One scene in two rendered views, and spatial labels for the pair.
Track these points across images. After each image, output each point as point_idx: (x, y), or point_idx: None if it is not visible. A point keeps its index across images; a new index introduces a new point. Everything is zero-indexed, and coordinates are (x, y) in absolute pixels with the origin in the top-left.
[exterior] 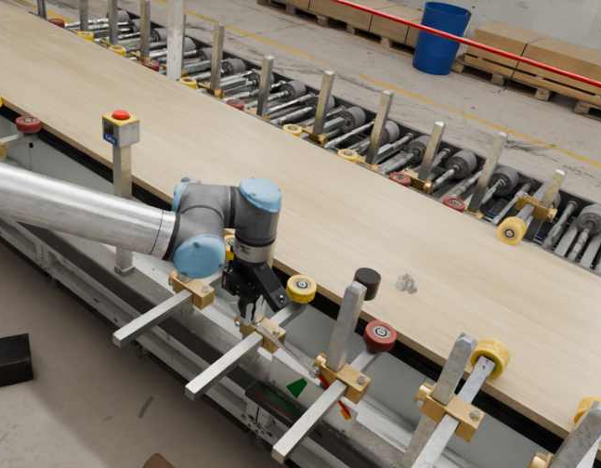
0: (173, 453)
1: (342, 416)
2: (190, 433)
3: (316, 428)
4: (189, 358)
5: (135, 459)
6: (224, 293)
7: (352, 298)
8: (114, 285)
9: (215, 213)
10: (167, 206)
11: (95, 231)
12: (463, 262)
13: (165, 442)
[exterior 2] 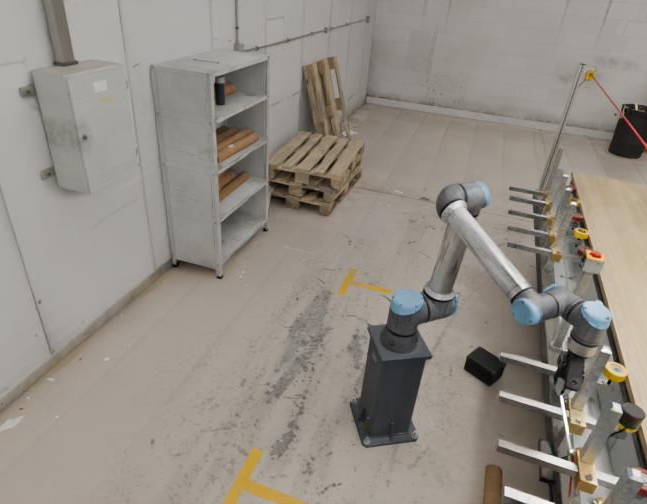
0: (511, 483)
1: (567, 494)
2: (532, 488)
3: (553, 493)
4: None
5: (490, 462)
6: (603, 408)
7: (607, 410)
8: (543, 351)
9: (554, 301)
10: (612, 333)
11: (491, 271)
12: None
13: (514, 475)
